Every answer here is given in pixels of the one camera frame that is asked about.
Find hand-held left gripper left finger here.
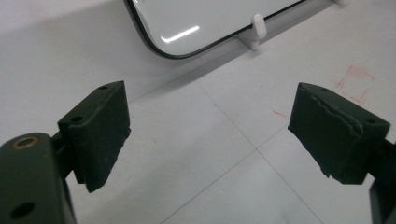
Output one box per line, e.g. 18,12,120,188
57,79,132,193

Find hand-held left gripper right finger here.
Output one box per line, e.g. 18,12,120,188
287,81,391,186

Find white whiteboard with black edge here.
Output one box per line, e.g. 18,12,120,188
123,0,310,61

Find white plastic whiteboard stand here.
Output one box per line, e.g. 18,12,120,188
234,13,268,51

